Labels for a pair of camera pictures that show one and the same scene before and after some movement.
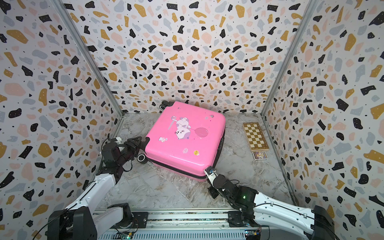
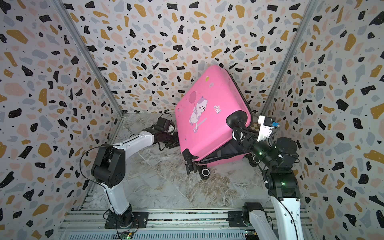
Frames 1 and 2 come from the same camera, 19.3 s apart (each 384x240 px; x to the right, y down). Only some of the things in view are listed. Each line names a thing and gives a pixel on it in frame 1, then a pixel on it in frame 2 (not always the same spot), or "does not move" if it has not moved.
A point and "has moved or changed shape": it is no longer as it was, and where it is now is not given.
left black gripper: [135, 148] → [177, 141]
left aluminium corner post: [86, 52] does not move
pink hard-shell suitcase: [184, 139] has moved or changed shape
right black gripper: [210, 190] → [250, 143]
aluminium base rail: [172, 224] does not move
